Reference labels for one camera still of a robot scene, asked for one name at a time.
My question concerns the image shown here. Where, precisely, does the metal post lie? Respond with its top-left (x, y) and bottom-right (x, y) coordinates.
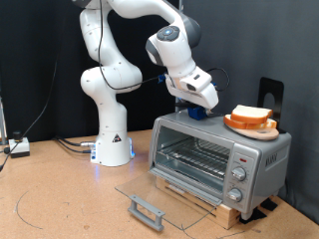
top-left (0, 96), bottom-right (8, 146)

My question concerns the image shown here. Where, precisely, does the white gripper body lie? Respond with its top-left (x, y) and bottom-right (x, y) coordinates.
top-left (164, 65), bottom-right (220, 112)

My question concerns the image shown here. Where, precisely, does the black foam pad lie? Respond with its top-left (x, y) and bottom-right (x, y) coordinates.
top-left (260, 197), bottom-right (278, 212)
top-left (238, 208), bottom-right (268, 225)

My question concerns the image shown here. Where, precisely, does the cable with silver connector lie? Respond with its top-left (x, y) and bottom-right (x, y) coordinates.
top-left (54, 135), bottom-right (97, 147)

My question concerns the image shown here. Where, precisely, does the white bread slice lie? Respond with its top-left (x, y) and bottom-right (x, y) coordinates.
top-left (230, 104), bottom-right (274, 124)
top-left (223, 114), bottom-right (278, 130)

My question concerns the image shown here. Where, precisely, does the wooden slatted block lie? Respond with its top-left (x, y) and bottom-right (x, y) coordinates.
top-left (156, 175), bottom-right (242, 231)

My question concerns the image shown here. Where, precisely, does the emergency stop button box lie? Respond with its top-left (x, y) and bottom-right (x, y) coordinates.
top-left (8, 130), bottom-right (31, 159)

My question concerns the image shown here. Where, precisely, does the wire oven rack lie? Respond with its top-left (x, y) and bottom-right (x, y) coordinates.
top-left (156, 137), bottom-right (231, 182)

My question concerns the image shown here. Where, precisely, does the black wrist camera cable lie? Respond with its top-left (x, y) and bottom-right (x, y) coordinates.
top-left (98, 0), bottom-right (231, 94)

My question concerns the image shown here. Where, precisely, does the silver oven knob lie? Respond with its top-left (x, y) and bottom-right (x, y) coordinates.
top-left (226, 187), bottom-right (243, 203)
top-left (231, 166), bottom-right (248, 182)

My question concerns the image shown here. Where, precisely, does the black base cable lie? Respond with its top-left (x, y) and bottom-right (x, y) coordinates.
top-left (58, 140), bottom-right (94, 154)

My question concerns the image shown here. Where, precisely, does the small round wooden board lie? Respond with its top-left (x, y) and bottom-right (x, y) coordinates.
top-left (228, 124), bottom-right (280, 141)

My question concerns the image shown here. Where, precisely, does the vertical metal pole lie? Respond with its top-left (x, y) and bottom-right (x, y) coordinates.
top-left (174, 0), bottom-right (184, 113)

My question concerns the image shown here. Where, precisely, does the silver toaster oven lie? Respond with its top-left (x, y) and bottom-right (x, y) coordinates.
top-left (148, 108), bottom-right (293, 221)

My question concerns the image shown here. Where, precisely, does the long black hanging cable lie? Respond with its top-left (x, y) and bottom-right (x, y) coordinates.
top-left (0, 0), bottom-right (61, 173)

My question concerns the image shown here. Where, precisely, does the black metal bookend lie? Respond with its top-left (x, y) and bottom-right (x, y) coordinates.
top-left (257, 77), bottom-right (287, 134)

